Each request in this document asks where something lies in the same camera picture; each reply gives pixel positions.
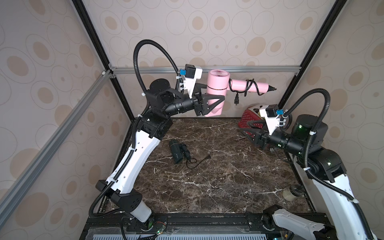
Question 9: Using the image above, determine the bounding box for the pink hair dryer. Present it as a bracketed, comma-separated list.
[207, 70, 276, 105]

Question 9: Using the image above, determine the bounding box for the black green dryer cord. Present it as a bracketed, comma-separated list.
[185, 154, 212, 169]

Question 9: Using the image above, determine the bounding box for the dark green hair dryer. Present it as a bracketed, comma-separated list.
[169, 139, 192, 164]

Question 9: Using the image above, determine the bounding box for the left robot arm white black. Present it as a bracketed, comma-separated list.
[89, 40, 225, 229]

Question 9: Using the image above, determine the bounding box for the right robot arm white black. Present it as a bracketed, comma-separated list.
[242, 88, 376, 240]

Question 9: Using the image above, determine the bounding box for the red polka dot toaster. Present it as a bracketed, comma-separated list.
[240, 105, 266, 126]

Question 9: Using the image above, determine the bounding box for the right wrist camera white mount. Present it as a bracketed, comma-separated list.
[259, 105, 287, 136]

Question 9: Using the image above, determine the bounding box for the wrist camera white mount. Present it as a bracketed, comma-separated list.
[177, 64, 203, 99]
[259, 105, 287, 136]

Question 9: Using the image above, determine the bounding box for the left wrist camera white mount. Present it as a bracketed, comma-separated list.
[177, 64, 203, 99]

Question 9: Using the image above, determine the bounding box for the silver aluminium rail back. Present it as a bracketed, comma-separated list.
[111, 66, 301, 74]

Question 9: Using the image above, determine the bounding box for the silver aluminium rail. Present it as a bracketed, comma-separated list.
[1, 70, 112, 228]
[111, 66, 301, 74]

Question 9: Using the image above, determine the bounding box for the black right corner post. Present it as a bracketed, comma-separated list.
[278, 0, 348, 109]

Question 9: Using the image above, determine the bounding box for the black corner frame post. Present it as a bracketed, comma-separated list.
[71, 0, 135, 121]

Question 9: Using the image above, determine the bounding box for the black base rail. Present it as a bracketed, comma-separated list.
[80, 209, 337, 240]

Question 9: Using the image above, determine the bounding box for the silver aluminium rail left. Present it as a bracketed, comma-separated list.
[1, 70, 112, 228]

